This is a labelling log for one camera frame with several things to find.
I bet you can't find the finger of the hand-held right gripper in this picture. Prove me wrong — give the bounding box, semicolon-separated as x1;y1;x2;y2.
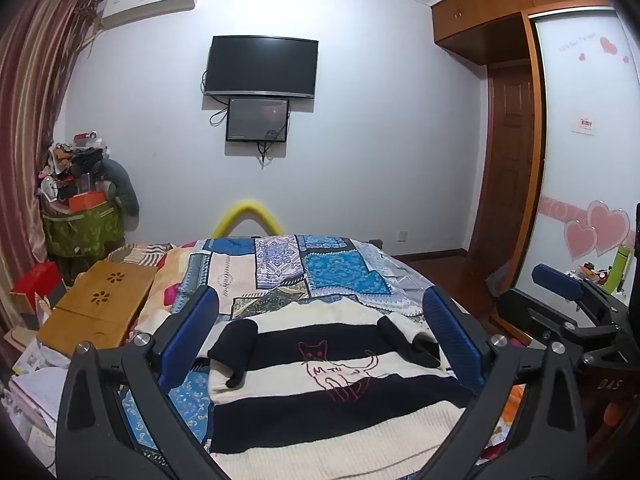
531;263;632;327
496;287;623;361

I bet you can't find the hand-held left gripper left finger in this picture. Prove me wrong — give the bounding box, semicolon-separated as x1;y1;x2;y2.
56;285;236;480

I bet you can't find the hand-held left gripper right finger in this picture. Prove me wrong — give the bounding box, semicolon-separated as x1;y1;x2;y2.
410;286;588;480

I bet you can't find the black and white striped sweater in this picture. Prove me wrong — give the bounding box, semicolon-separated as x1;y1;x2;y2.
197;297;476;480

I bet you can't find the green bottle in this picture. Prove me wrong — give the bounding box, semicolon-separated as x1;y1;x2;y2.
602;242;632;293

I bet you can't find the pink heart sticker pair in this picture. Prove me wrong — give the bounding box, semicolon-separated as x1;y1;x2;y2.
564;200;631;263

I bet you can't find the grey checked bed sheet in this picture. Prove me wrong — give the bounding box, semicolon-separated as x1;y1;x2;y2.
360;240;451;321

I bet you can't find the striped cloth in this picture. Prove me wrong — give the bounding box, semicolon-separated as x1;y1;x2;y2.
107;242;171;266

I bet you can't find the wooden lap desk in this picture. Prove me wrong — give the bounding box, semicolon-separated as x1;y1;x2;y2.
37;259;160;358

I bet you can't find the wooden door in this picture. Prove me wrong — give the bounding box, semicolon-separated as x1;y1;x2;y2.
470;62;538;281

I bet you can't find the yellow foam tube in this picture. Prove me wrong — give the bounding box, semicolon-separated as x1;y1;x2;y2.
212;199;283;238

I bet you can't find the blue patchwork blanket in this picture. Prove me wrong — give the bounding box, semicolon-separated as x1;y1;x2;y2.
120;232;501;466

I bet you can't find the grey plush toy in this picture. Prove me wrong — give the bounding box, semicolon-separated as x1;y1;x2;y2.
97;157;141;218

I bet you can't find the orange box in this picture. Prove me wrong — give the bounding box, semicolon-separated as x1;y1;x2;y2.
67;192;108;213

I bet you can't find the red box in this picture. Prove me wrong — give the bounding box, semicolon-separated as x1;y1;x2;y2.
10;262;66;308

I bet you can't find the pile of papers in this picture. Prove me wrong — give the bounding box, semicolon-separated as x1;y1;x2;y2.
0;335;66;461

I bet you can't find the striped pink curtain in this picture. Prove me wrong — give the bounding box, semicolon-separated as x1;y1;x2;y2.
0;0;103;361

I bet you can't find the wooden wardrobe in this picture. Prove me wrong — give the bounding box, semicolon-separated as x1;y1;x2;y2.
431;0;640;321

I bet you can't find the white air conditioner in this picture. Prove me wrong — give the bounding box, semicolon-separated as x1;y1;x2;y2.
100;0;203;28

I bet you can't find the small wall monitor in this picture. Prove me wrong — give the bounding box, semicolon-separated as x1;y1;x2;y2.
225;96;291;143

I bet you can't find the black wall television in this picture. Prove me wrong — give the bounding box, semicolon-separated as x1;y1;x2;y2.
206;35;320;100

